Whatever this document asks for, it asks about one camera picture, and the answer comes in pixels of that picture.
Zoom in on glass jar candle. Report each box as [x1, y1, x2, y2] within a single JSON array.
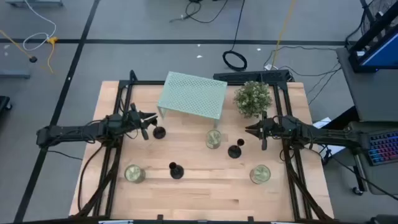
[[205, 129, 223, 150], [249, 164, 272, 185], [124, 164, 147, 184]]

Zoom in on black perforated metal box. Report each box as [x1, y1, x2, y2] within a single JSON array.
[[213, 69, 295, 84]]

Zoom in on black aluminium table frame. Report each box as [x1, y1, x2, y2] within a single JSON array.
[[74, 70, 336, 224]]

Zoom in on mint green mesh shelf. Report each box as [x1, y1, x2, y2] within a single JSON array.
[[157, 70, 228, 129]]

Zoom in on white paper sheet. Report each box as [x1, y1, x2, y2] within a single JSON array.
[[312, 116, 352, 156]]

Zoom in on rainbow backlit keyboard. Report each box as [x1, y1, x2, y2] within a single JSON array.
[[362, 130, 398, 167]]

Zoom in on black caster base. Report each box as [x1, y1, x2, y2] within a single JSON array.
[[0, 95, 14, 112]]

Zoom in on black candlestick holder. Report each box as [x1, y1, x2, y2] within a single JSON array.
[[152, 123, 167, 140], [227, 138, 246, 159], [169, 161, 185, 180]]

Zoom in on tangled black floor cables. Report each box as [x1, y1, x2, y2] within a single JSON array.
[[169, 0, 229, 24]]

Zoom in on grey floor platform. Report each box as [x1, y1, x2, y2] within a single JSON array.
[[0, 68, 32, 80]]

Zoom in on yellow cord with black disc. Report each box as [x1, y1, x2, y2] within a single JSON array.
[[0, 29, 39, 64]]

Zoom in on orange extension cable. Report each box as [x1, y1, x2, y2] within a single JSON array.
[[270, 0, 297, 70]]

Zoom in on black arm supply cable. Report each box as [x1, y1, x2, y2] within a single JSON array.
[[76, 143, 106, 213]]

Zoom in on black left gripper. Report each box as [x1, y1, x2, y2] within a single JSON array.
[[123, 103, 159, 141]]

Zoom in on grey rolling cart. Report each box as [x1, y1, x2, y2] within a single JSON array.
[[347, 121, 398, 197]]

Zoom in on grey desk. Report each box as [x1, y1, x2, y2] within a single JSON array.
[[335, 46, 398, 123]]

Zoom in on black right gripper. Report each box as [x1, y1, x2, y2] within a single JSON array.
[[244, 110, 287, 151]]

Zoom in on black coiled floor cable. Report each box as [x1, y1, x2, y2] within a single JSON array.
[[221, 0, 248, 72]]

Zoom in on black floor fan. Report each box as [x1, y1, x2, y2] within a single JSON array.
[[359, 0, 393, 35]]

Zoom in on yellow plug cable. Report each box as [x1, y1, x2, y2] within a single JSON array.
[[46, 36, 60, 75]]

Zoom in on artificial white-flowered green plant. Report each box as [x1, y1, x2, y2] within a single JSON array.
[[233, 80, 274, 119]]

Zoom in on thin black cables bundle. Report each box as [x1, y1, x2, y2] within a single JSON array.
[[264, 45, 343, 106]]

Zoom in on white floor cable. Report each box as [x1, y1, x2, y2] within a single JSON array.
[[22, 0, 58, 52]]

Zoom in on computer monitor blue screen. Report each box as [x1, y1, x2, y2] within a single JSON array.
[[348, 12, 398, 74]]

